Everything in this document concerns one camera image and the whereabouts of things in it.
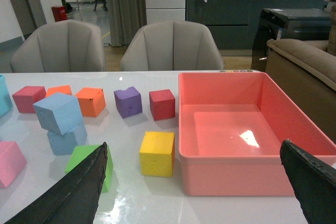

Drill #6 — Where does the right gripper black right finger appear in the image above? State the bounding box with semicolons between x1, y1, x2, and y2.
280;140;335;223

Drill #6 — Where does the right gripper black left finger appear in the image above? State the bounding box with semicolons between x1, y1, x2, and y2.
6;143;108;223

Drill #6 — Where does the light blue foam cube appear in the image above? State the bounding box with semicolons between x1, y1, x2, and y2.
47;122;87;155
33;92;83;135

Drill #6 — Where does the green foam cube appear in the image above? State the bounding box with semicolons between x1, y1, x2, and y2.
65;145;113;193

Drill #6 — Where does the pink foam cube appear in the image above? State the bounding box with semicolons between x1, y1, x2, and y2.
1;141;27;189

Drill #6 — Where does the yellow foam cube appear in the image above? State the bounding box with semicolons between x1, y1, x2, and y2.
139;131;175;177

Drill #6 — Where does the pink plastic bin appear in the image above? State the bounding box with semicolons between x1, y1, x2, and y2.
178;72;335;196

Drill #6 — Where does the chipped orange foam cube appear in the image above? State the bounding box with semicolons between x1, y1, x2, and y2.
75;87;106;117

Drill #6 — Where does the notched purple foam cube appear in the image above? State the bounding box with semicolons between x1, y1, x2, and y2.
114;87;142;119

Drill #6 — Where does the brown sofa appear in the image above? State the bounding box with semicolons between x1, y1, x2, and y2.
266;39;335;141

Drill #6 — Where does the pink-red foam cube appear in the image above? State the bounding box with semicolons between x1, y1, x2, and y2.
12;86;46;113

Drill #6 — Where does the teal plastic bin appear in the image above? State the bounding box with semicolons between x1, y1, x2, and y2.
0;75;13;116

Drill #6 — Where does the dark red foam cube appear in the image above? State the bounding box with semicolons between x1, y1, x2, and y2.
149;89;175;121

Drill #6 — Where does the left beige armchair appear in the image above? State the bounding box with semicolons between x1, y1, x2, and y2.
10;20;106;73

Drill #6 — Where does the beige armchair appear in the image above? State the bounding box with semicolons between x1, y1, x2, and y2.
120;20;224;71
10;20;106;73

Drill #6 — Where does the black appliance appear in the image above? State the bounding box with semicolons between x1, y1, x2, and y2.
251;8;331;71

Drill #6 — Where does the right beige armchair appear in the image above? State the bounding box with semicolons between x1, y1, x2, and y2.
120;20;224;71

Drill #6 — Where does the dark grey counter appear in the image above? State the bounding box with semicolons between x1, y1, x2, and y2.
186;0;324;50

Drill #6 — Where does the red fire box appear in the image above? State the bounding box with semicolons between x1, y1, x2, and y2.
51;6;67;22

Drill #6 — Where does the grey curtain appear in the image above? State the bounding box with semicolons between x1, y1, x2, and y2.
107;0;146;47

